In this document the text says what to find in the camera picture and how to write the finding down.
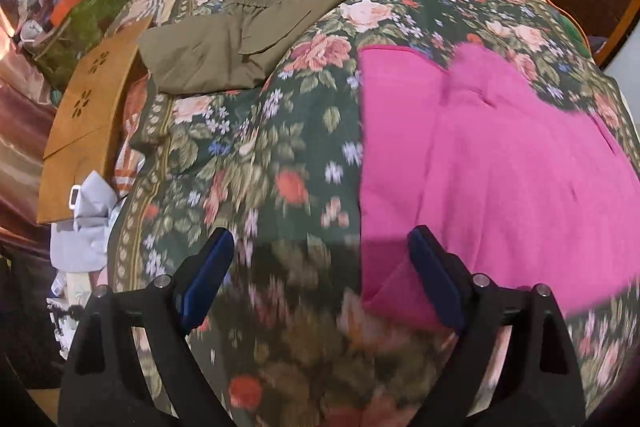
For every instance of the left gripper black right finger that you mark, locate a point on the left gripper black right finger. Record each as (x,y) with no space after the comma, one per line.
(539,383)

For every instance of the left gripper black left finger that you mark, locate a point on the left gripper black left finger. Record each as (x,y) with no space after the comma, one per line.
(103,383)

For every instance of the magenta pink pants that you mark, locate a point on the magenta pink pants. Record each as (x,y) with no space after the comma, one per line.
(515,187)

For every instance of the white crumpled cloth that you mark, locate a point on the white crumpled cloth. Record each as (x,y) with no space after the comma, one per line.
(79,245)

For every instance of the dark green floral bedspread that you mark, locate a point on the dark green floral bedspread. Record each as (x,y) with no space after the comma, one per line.
(287,342)

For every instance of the wooden lap desk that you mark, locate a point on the wooden lap desk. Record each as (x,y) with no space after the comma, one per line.
(86,130)

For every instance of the pink striped curtain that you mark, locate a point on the pink striped curtain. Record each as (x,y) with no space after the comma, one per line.
(26,120)

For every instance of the olive green folded pants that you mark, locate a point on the olive green folded pants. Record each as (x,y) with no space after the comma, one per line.
(235,48)

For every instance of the green basket of clutter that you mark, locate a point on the green basket of clutter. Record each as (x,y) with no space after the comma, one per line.
(63,32)

